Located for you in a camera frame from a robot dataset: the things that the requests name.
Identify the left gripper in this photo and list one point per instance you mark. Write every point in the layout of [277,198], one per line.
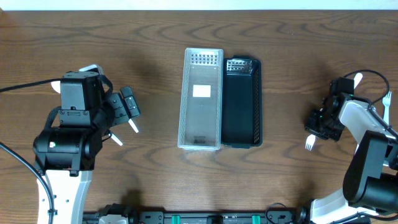
[119,109]

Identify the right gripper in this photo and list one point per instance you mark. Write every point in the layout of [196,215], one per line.
[311,127]

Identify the white plastic fork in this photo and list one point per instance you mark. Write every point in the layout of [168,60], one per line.
[386,102]
[310,141]
[357,79]

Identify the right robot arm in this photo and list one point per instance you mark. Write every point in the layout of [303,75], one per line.
[367,191]

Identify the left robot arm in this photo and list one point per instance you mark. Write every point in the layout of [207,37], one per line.
[73,135]

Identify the white plastic spoon inner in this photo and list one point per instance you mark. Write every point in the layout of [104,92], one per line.
[133,125]

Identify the white plastic spoon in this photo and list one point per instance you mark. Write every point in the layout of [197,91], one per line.
[133,125]
[56,86]
[116,139]

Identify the white plastic spoon middle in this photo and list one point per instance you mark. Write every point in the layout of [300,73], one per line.
[116,139]

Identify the white plastic spoon far left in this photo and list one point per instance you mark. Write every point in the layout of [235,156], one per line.
[56,86]

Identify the clear plastic basket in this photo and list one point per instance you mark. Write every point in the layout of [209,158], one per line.
[200,106]

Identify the black plastic basket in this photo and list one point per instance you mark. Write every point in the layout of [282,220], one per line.
[241,125]

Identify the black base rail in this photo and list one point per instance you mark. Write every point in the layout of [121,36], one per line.
[117,213]

